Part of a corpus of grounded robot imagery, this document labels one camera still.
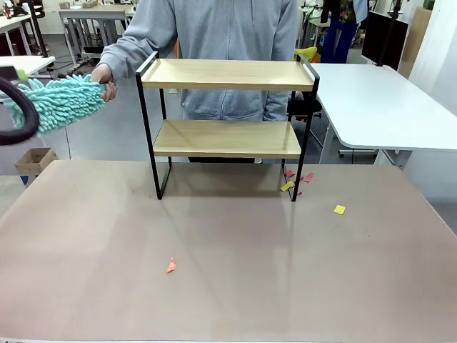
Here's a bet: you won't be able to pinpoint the open cardboard box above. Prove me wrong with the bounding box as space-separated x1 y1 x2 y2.
14 146 59 177

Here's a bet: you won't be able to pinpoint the white background table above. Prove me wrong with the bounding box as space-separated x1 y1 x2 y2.
0 14 35 56

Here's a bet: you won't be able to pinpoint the yellow-green object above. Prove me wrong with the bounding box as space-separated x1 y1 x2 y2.
296 46 319 64

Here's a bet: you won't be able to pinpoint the black left arm cable sleeve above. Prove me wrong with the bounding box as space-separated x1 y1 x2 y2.
0 76 40 146

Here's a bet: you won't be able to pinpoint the black stand pole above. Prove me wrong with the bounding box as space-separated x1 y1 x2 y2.
27 0 49 59

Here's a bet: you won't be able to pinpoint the grey background workbench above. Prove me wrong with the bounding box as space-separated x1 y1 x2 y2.
58 4 136 71

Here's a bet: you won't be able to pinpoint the black office chair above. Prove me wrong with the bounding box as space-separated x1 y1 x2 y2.
287 90 324 126

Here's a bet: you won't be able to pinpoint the teal microfibre duster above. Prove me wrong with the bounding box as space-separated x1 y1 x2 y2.
0 73 117 139

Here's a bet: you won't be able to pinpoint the large white desk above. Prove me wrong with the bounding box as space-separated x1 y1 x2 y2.
308 62 457 169

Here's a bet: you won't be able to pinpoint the two-tier wood shelf black frame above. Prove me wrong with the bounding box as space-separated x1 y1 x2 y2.
135 51 321 203

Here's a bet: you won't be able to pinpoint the background person blue trousers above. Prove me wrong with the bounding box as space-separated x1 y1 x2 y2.
318 0 369 65

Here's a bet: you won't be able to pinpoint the black monitor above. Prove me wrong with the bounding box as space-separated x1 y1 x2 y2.
361 10 409 72

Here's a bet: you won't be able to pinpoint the brown cardboard board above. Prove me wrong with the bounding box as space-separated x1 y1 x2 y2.
406 6 434 78

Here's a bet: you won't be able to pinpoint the white side table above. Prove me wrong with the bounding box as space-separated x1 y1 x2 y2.
0 55 56 79

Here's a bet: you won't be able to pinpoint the person right hand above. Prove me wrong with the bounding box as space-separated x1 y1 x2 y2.
89 63 118 103

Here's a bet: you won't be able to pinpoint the person torso grey hoodie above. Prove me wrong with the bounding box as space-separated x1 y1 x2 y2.
121 0 299 122

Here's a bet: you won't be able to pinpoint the person left forearm grey sleeve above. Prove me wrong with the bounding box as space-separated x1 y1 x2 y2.
263 90 296 122

